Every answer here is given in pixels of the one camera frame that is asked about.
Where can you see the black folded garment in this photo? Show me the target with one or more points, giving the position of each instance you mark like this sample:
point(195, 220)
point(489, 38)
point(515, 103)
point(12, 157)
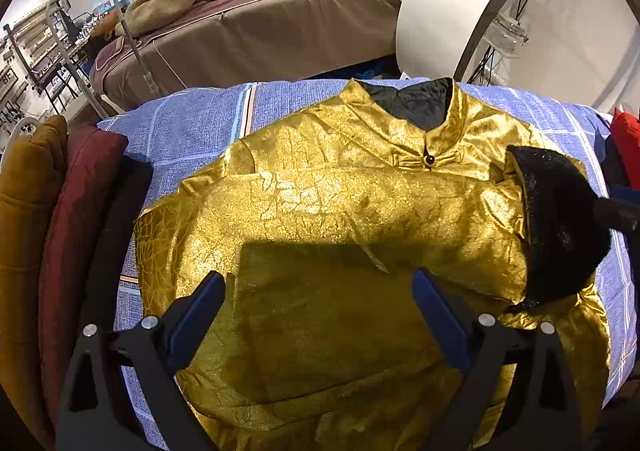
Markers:
point(122, 206)

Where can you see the blue plaid bed sheet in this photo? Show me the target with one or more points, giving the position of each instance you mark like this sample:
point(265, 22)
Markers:
point(190, 129)

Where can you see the wall display shelf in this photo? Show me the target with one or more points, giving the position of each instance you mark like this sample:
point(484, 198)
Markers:
point(36, 47)

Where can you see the mustard yellow folded garment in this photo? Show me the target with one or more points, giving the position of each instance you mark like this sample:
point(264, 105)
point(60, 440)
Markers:
point(32, 174)

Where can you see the gold brocade jacket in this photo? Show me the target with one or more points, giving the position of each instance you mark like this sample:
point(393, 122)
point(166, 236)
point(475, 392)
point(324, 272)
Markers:
point(317, 223)

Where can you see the red folded garment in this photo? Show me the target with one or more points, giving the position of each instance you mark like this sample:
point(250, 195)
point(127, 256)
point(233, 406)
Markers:
point(625, 129)

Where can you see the maroon folded garment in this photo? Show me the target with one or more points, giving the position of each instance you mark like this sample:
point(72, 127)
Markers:
point(93, 157)

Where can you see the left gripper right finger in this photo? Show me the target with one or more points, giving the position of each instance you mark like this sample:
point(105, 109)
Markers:
point(528, 367)

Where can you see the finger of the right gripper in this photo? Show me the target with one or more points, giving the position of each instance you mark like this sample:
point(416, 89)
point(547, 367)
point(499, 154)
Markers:
point(617, 215)

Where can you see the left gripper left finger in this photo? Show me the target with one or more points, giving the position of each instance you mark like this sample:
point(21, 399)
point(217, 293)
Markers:
point(96, 412)

